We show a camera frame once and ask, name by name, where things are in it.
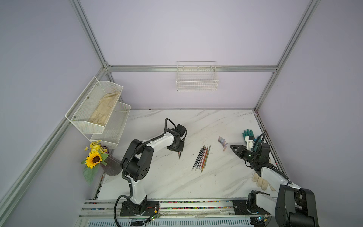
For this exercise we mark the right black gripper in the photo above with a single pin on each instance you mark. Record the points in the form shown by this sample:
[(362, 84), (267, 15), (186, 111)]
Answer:
[(241, 150)]

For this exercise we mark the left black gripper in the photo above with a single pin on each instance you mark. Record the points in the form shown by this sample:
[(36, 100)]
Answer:
[(180, 148)]

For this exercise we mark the black pencil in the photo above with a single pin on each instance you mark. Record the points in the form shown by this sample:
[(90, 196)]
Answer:
[(197, 157)]

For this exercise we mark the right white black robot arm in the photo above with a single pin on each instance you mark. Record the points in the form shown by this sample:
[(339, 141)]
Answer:
[(293, 207)]

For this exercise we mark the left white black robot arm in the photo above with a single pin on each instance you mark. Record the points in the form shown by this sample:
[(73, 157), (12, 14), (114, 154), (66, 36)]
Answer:
[(136, 161)]

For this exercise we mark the green rubber glove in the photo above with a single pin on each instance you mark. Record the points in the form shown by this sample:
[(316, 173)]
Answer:
[(248, 135)]

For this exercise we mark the beige fabric glove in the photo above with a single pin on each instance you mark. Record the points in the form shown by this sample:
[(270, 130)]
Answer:
[(261, 182)]

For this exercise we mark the dark ribbed vase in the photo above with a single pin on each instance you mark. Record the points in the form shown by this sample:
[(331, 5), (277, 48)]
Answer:
[(111, 166)]

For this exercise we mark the lower white mesh shelf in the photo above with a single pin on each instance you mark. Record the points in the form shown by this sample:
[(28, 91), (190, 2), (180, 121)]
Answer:
[(114, 128)]

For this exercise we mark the white mesh shelf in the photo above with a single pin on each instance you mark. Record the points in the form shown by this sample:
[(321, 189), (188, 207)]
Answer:
[(82, 110), (114, 128)]

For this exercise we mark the artificial sunflower bouquet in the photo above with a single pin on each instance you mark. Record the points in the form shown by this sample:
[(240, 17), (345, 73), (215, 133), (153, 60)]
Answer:
[(97, 155)]

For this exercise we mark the upper white mesh shelf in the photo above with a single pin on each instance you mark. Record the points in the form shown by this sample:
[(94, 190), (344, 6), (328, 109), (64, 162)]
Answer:
[(82, 110)]

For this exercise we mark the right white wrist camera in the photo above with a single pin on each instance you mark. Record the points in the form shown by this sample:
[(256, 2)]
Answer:
[(250, 141)]

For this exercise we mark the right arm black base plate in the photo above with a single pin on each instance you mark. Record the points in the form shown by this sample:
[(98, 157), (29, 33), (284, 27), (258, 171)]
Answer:
[(241, 207)]

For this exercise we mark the aluminium front rail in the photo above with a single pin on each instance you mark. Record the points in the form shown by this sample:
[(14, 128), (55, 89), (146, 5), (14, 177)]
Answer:
[(185, 212)]

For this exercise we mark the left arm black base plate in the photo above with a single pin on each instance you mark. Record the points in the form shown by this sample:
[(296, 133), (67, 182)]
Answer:
[(147, 208)]

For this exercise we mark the white wire wall basket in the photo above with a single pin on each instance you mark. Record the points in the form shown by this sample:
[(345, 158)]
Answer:
[(196, 81)]

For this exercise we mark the aluminium frame profile back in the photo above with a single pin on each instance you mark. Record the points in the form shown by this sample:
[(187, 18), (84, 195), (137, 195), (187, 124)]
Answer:
[(175, 68)]

